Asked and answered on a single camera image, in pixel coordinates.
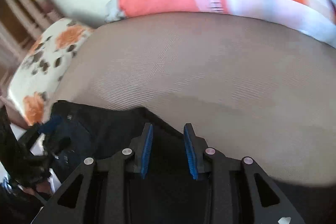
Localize black denim pants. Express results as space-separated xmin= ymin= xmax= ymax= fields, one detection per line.
xmin=43 ymin=100 xmax=183 ymax=182

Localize floral orange white pillow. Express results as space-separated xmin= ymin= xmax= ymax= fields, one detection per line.
xmin=7 ymin=18 xmax=95 ymax=126

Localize beige bed sheet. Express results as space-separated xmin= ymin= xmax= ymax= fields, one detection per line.
xmin=53 ymin=12 xmax=335 ymax=185

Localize wooden slatted furniture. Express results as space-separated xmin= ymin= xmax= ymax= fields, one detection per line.
xmin=1 ymin=0 xmax=62 ymax=93

